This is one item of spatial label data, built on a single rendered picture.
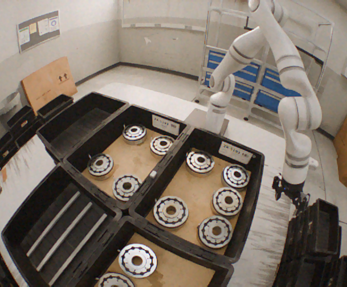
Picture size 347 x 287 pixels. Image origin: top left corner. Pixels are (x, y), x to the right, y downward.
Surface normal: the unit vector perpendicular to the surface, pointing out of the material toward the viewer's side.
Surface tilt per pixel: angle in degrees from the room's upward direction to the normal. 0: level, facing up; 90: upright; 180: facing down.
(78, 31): 90
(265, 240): 0
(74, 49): 90
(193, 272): 0
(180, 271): 0
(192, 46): 90
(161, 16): 90
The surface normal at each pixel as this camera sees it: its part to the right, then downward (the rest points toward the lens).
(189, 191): 0.05, -0.70
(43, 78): 0.88, 0.25
